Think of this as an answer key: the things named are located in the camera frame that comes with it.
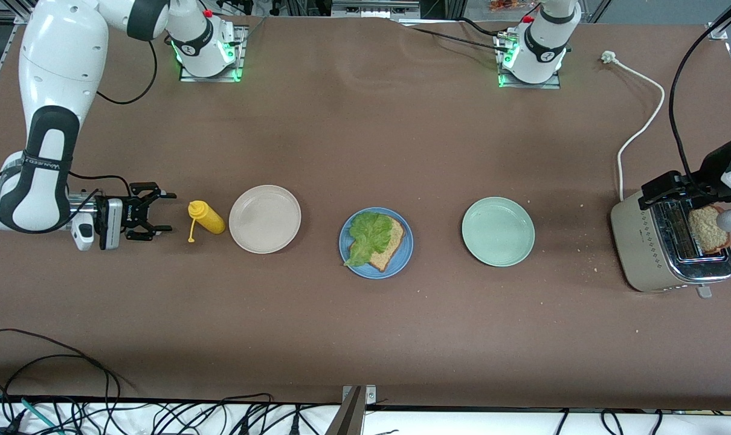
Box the beige round plate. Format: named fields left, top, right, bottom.
left=228, top=184, right=302, bottom=254

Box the yellow squeeze bottle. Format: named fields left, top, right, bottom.
left=187, top=200, right=227, bottom=243

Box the silver corner bracket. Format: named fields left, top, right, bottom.
left=343, top=385, right=377, bottom=404

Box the brown bread slice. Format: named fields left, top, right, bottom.
left=688, top=205, right=731, bottom=254
left=365, top=214, right=407, bottom=272

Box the blue round plate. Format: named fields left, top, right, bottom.
left=338, top=207, right=414, bottom=280

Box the black cable to arm base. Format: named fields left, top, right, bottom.
left=409, top=17, right=511, bottom=55

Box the beige and chrome toaster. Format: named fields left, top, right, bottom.
left=610, top=179, right=731, bottom=298

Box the grey aluminium post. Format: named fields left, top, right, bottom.
left=324, top=387, right=366, bottom=435

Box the white power cable with plug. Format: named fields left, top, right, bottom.
left=601, top=51, right=666, bottom=203

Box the silver equipment box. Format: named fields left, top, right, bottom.
left=331, top=0, right=422, bottom=19

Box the green lettuce leaf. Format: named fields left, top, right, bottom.
left=343, top=211, right=394, bottom=268

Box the black looped cable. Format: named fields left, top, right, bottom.
left=0, top=328, right=123, bottom=435

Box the light green round plate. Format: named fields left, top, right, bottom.
left=461, top=196, right=536, bottom=268

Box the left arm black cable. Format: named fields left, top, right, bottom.
left=669, top=0, right=731, bottom=197

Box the aluminium frame profile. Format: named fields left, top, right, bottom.
left=707, top=0, right=731, bottom=40

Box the teal cable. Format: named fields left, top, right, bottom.
left=0, top=393, right=61, bottom=435

